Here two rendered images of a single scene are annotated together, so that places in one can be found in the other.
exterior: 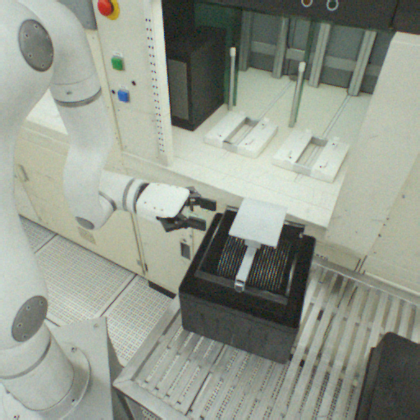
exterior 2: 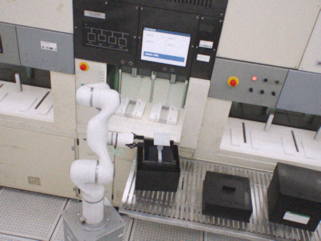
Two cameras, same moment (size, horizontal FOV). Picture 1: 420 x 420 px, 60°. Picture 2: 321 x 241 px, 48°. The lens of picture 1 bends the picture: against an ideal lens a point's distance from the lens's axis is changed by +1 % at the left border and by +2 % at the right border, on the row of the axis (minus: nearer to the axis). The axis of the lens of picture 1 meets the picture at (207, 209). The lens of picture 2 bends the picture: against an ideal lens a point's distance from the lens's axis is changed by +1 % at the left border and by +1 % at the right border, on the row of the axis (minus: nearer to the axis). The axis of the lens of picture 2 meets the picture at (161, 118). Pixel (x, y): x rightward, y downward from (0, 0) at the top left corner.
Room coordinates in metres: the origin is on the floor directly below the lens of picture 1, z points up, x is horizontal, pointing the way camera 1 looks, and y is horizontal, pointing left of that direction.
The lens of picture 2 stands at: (-1.02, 0.69, 2.46)
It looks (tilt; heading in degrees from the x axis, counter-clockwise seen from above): 35 degrees down; 333
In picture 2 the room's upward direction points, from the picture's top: 8 degrees clockwise
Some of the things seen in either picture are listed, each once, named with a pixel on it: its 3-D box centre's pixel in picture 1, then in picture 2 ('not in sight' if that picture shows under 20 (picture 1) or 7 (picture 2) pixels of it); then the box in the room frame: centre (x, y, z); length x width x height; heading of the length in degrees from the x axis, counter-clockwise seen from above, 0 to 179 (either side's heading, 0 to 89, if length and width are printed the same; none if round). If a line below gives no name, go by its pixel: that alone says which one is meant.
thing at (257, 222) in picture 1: (250, 263); (158, 157); (0.53, -0.10, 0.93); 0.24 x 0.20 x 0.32; 160
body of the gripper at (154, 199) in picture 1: (161, 203); (124, 139); (0.61, 0.11, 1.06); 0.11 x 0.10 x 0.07; 70
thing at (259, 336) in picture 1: (248, 282); (156, 166); (0.53, -0.11, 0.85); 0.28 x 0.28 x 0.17; 70
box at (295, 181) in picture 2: not in sight; (295, 196); (0.02, -0.83, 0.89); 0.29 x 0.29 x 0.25; 57
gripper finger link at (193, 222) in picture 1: (189, 225); (138, 145); (0.54, 0.04, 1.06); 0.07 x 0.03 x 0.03; 70
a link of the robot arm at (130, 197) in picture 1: (138, 195); (114, 138); (0.64, 0.17, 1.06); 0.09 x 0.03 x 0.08; 160
